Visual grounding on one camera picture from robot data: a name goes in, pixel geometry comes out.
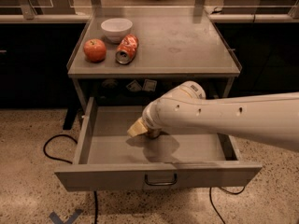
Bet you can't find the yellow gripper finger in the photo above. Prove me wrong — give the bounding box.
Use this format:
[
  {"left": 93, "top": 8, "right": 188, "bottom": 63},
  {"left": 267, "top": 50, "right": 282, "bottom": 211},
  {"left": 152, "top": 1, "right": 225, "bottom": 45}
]
[{"left": 127, "top": 118, "right": 149, "bottom": 137}]

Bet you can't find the orange soda can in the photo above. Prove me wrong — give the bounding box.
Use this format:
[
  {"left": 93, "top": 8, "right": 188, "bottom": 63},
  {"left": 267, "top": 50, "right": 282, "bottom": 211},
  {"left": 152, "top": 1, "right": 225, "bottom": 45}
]
[{"left": 146, "top": 129, "right": 162, "bottom": 139}]

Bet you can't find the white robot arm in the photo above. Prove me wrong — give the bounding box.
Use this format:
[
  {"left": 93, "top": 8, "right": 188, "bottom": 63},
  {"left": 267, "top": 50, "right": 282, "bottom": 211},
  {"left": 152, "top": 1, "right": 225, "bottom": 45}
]
[{"left": 128, "top": 81, "right": 299, "bottom": 152}]

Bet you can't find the grey open top drawer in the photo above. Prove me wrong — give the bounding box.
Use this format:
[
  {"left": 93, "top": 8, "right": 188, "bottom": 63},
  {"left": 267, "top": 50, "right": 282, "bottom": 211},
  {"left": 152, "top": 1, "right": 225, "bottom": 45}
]
[{"left": 55, "top": 98, "right": 262, "bottom": 191}]

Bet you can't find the red crushed soda can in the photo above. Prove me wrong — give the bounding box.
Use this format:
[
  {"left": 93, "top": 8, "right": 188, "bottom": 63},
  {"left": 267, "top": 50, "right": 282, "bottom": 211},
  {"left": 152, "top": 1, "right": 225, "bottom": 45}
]
[{"left": 115, "top": 34, "right": 139, "bottom": 64}]

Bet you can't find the grey cabinet counter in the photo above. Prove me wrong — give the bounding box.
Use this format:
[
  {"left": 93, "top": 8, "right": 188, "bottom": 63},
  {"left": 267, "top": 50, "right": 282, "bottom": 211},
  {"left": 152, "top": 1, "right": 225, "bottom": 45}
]
[{"left": 68, "top": 7, "right": 241, "bottom": 106}]

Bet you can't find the small packet left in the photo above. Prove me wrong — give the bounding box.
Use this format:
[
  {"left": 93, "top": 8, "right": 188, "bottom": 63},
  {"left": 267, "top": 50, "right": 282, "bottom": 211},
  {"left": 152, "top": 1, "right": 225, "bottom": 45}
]
[{"left": 126, "top": 80, "right": 142, "bottom": 92}]

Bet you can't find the small packet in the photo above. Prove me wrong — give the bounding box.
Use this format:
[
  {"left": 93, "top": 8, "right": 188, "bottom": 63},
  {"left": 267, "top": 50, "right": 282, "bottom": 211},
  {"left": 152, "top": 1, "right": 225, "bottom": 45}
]
[
  {"left": 126, "top": 80, "right": 142, "bottom": 92},
  {"left": 142, "top": 79, "right": 157, "bottom": 91}
]

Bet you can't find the small packet right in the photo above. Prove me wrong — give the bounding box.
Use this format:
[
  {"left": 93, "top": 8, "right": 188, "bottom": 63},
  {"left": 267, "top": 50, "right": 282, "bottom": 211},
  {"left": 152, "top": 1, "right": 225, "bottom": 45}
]
[{"left": 142, "top": 79, "right": 157, "bottom": 91}]

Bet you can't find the dark round object in cabinet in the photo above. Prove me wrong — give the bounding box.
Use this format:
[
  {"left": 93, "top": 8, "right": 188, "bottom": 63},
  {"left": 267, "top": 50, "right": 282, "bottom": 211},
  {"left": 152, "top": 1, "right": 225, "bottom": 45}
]
[{"left": 100, "top": 78, "right": 119, "bottom": 97}]

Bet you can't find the red apple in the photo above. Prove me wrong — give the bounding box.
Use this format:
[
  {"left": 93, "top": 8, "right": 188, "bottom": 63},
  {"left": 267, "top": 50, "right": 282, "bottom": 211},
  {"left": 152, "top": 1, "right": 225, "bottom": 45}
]
[{"left": 83, "top": 39, "right": 107, "bottom": 63}]

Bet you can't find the white bowl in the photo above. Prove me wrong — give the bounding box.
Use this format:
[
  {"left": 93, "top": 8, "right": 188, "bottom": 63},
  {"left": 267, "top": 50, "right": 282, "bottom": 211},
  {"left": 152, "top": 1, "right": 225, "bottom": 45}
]
[{"left": 101, "top": 18, "right": 133, "bottom": 43}]

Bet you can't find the metal drawer handle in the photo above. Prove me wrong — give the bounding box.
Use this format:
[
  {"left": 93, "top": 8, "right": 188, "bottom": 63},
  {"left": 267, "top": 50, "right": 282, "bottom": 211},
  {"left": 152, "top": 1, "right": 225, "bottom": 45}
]
[{"left": 144, "top": 174, "right": 178, "bottom": 187}]

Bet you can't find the black floor cable left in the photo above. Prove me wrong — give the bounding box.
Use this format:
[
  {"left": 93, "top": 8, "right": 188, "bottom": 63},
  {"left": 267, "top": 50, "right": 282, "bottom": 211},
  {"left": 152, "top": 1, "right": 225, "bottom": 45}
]
[{"left": 42, "top": 134, "right": 99, "bottom": 224}]

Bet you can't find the black floor cable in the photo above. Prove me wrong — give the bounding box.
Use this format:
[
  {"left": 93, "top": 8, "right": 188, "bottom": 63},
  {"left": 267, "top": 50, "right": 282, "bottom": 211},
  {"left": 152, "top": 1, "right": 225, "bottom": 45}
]
[
  {"left": 208, "top": 186, "right": 246, "bottom": 224},
  {"left": 42, "top": 134, "right": 99, "bottom": 224}
]

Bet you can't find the black floor cable right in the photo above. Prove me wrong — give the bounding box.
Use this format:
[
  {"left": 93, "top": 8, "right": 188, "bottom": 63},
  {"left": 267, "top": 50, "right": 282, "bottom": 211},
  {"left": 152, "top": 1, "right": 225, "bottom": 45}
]
[{"left": 208, "top": 186, "right": 246, "bottom": 224}]

